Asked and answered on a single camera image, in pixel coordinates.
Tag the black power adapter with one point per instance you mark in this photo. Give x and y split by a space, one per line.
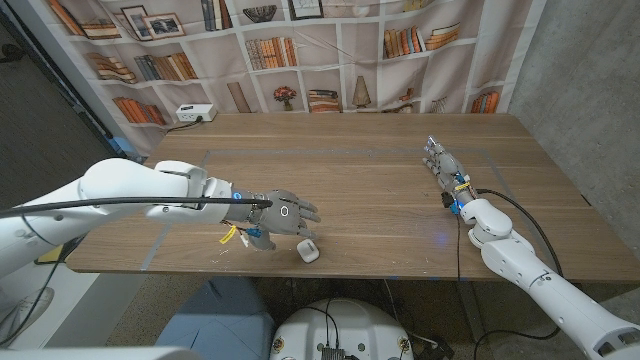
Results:
435 350

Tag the black torso electronics module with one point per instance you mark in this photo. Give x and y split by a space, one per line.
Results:
332 354

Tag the dark grey partition panel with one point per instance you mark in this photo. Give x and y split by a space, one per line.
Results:
40 125

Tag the grey table leg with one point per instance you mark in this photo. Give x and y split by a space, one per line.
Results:
470 310

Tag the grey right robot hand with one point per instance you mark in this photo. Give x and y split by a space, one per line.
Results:
450 170

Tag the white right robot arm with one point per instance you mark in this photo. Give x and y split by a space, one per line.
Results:
550 295

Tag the yellow and black pad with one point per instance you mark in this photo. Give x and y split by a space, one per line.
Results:
50 256

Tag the white AirPods case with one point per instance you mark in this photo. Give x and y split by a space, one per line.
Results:
309 252

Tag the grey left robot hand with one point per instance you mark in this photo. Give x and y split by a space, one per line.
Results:
282 212

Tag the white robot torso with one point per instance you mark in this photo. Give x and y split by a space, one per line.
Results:
350 325

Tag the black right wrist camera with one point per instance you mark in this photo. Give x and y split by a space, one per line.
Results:
446 199

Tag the white shoe of person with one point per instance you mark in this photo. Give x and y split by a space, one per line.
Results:
20 315

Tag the white power strip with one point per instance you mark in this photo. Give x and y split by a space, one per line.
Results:
195 112

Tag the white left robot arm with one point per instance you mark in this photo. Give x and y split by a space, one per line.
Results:
125 180

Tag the printed bookshelf backdrop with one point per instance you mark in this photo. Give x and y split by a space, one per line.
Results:
360 50

